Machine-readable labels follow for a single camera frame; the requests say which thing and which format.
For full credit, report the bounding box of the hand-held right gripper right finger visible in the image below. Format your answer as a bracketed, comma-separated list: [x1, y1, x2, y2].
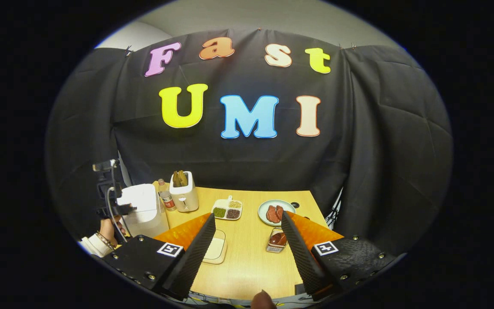
[280, 211, 398, 301]

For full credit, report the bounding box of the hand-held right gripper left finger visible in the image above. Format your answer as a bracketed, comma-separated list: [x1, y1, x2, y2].
[103, 213, 217, 301]

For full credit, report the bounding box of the white rice cooker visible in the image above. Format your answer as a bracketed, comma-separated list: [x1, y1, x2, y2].
[116, 184, 169, 239]

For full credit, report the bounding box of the metal wire chopstick holder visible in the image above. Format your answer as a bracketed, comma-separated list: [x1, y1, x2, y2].
[266, 227, 289, 254]

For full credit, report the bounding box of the clear glass dish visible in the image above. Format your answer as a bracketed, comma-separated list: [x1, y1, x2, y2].
[202, 229, 227, 265]

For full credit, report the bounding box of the clear plastic water bottle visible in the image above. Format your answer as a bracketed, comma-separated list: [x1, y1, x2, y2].
[158, 179, 177, 212]

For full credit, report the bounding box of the pale green plate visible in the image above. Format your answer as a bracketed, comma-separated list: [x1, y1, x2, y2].
[258, 200, 296, 227]

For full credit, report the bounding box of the white divided dish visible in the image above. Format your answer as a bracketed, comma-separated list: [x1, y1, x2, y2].
[211, 196, 243, 221]

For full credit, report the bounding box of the white toaster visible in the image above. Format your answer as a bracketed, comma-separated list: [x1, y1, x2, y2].
[169, 171, 199, 213]

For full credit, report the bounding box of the black backdrop cloth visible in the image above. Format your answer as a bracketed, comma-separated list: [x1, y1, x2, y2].
[45, 29, 453, 258]

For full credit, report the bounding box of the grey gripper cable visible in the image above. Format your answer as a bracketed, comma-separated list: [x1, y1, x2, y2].
[105, 186, 128, 237]

